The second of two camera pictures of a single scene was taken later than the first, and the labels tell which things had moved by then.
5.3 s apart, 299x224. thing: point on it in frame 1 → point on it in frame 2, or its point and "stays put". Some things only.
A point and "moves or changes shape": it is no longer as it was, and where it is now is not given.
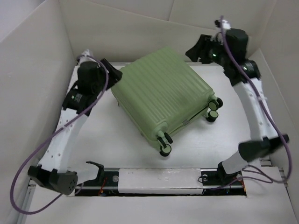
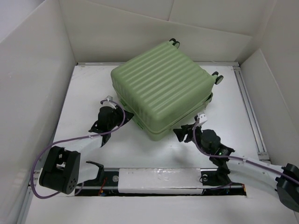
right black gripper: (201, 47) → (181, 132)
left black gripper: (114, 74) → (119, 111)
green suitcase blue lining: (161, 94) moves or changes shape
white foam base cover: (162, 181) stays put
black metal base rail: (214, 183) stays put
